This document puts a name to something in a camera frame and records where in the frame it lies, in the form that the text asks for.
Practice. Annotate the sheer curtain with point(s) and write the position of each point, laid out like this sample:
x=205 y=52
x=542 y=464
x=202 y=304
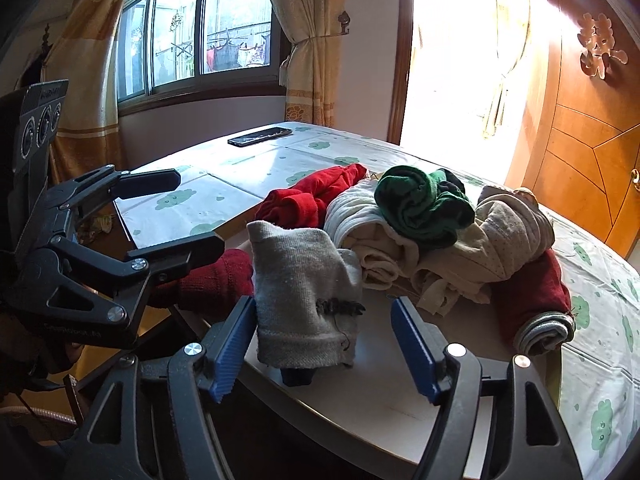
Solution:
x=505 y=90

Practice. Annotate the small colourful wrapper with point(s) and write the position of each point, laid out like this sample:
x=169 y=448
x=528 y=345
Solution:
x=97 y=222

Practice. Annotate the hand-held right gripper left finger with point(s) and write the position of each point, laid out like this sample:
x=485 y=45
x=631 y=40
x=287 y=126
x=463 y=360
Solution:
x=232 y=355

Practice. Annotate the wooden coat stand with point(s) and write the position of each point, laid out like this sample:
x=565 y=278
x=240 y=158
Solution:
x=47 y=40

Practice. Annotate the cardboard box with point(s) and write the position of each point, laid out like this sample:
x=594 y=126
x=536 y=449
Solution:
x=380 y=390

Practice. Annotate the orange striped curtain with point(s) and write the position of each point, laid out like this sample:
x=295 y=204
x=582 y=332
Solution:
x=85 y=85

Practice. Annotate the door ornament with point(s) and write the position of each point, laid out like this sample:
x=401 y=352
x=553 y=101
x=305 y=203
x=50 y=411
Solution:
x=600 y=45

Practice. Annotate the cream underwear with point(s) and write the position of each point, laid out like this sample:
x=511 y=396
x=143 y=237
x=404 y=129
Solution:
x=385 y=260

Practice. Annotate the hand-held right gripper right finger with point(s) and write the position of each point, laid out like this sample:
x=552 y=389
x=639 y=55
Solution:
x=417 y=355

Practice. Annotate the dark blue small object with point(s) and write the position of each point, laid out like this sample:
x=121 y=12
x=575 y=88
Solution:
x=300 y=376

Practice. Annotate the dark red grey-waistband underwear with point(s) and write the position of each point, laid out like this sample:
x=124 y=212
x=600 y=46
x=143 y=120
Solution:
x=535 y=300

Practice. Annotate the black phone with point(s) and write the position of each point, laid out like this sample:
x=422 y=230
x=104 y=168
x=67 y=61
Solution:
x=260 y=136

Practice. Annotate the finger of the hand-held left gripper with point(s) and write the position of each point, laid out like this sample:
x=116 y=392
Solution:
x=190 y=255
x=150 y=182

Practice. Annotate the grey knit underwear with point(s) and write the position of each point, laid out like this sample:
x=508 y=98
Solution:
x=300 y=280

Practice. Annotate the white towel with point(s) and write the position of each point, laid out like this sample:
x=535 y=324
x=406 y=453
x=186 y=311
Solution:
x=505 y=245

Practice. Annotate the red knit underwear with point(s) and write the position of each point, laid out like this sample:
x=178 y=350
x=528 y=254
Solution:
x=215 y=280

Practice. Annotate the red towel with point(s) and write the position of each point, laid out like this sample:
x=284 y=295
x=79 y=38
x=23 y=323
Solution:
x=305 y=200

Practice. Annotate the green and black underwear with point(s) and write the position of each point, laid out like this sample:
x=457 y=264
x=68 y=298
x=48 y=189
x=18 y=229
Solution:
x=420 y=205

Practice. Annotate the wooden door frame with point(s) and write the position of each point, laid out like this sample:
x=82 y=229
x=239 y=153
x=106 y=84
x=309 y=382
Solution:
x=400 y=60

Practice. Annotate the curtain hook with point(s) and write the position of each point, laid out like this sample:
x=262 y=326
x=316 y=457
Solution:
x=344 y=20

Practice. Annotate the orange wooden door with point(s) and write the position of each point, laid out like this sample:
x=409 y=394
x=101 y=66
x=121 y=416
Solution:
x=575 y=160

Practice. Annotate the window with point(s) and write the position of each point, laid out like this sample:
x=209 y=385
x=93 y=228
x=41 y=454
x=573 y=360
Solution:
x=175 y=35

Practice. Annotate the hanging laundry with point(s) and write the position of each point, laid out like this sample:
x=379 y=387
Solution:
x=230 y=55

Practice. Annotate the cream tied curtain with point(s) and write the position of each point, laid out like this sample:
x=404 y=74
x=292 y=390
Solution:
x=310 y=60

